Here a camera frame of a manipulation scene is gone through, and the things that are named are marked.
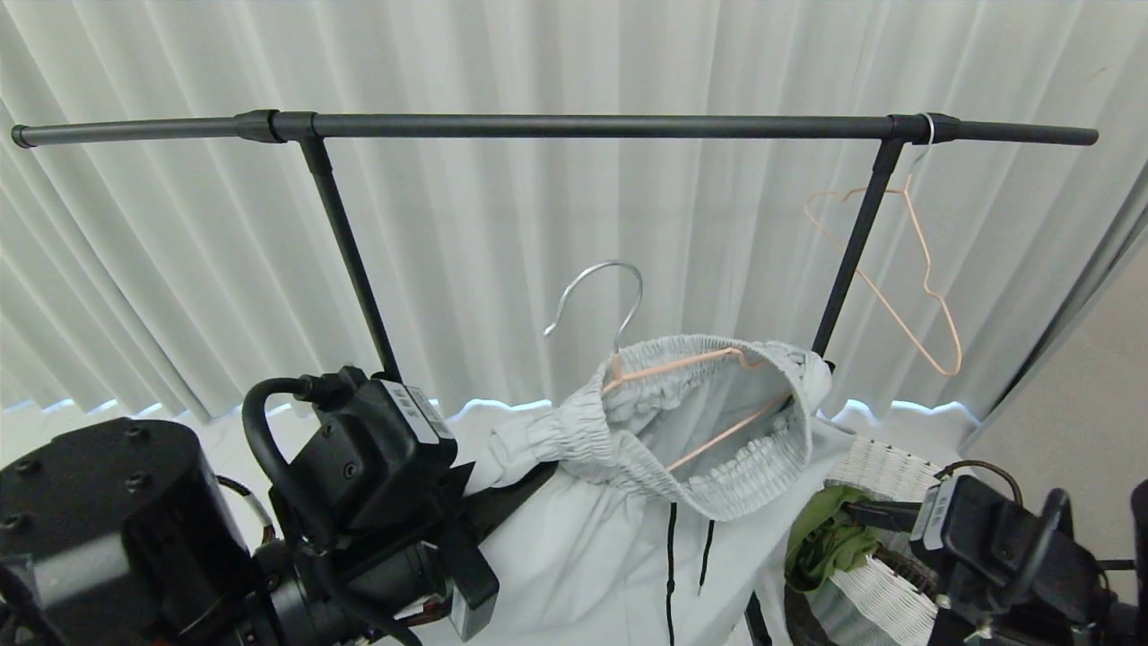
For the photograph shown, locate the pale grey shorts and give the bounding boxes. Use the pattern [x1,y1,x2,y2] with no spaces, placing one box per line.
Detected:
[448,334,864,646]

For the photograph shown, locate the white curtain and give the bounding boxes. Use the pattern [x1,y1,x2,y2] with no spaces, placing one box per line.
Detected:
[0,0,1148,424]

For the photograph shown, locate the black cable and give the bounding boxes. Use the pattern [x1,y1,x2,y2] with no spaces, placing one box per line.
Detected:
[240,375,346,550]
[994,487,1073,611]

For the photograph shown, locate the white laundry basket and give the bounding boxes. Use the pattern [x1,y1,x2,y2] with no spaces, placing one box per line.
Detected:
[785,435,1028,646]

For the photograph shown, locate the black clothes rack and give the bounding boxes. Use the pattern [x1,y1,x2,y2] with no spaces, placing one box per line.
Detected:
[11,109,1100,646]

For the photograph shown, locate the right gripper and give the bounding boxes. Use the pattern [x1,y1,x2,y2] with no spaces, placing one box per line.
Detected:
[843,501,1113,646]

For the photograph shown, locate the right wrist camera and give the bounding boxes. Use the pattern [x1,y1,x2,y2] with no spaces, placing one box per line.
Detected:
[910,476,1106,629]

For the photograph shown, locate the green shirt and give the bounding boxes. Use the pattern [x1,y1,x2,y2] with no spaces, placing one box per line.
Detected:
[785,484,884,593]

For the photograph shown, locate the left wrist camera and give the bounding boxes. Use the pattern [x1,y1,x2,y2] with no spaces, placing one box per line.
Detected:
[287,366,460,539]

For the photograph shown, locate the pink clothes hanger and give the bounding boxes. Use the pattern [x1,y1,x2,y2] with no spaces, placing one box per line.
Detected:
[543,260,795,474]
[804,115,963,378]

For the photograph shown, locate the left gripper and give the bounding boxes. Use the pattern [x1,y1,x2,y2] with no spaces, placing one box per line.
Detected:
[296,462,560,646]

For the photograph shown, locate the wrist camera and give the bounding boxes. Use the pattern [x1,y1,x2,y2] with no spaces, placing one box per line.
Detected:
[287,366,460,539]
[910,476,1106,629]

